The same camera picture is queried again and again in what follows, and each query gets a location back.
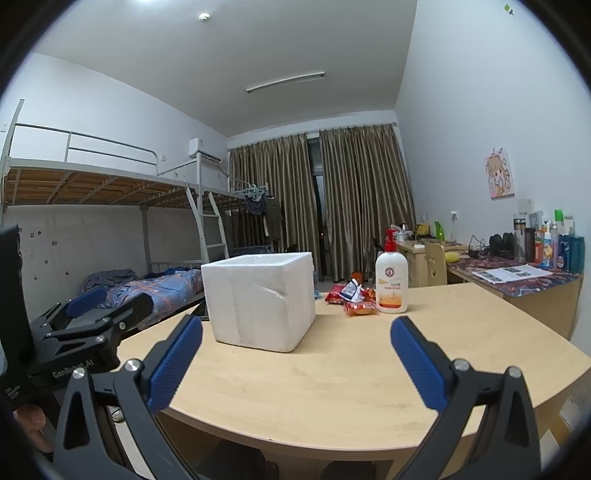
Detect white pump lotion bottle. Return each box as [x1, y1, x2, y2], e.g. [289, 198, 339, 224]
[374, 224, 409, 315]

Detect blue plaid quilt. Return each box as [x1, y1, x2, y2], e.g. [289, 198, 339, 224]
[83, 268, 206, 319]

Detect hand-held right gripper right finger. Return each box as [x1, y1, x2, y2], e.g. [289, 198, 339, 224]
[390, 316, 542, 480]

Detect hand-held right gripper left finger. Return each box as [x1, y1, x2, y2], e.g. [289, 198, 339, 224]
[52, 315, 204, 480]

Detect white air conditioner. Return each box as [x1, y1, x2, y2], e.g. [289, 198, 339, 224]
[188, 137, 222, 164]

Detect black headphones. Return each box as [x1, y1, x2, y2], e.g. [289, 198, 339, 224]
[488, 232, 515, 259]

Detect printed paper sheet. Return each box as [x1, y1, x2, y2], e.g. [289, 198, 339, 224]
[472, 265, 553, 283]

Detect group of toiletry bottles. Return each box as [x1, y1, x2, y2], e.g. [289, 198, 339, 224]
[512, 209, 586, 273]

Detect red snack packet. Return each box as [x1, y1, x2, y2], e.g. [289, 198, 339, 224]
[343, 295, 380, 318]
[324, 282, 354, 306]

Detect cartoon wall poster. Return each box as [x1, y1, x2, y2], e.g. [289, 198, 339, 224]
[485, 148, 515, 200]

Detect person's left hand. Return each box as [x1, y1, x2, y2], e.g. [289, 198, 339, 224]
[14, 404, 56, 453]

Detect hanging dark clothes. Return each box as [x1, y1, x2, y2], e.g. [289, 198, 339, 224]
[244, 187, 283, 241]

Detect wooden chair with face cutout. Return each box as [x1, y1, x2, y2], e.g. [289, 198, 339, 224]
[424, 242, 448, 287]

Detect brown curtain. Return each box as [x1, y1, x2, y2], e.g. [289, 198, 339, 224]
[320, 124, 416, 282]
[229, 134, 324, 282]

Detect ceiling tube light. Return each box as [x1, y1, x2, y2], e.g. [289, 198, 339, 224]
[246, 71, 325, 93]

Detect light wooden desk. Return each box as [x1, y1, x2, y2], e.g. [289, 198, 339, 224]
[394, 237, 469, 287]

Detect white foam box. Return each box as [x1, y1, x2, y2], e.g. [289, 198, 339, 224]
[201, 251, 317, 354]

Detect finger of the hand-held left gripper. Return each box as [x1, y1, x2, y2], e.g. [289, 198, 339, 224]
[30, 286, 112, 333]
[44, 292, 154, 356]

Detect desk with patterned cover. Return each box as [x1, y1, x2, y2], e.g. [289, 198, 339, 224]
[445, 256, 583, 340]

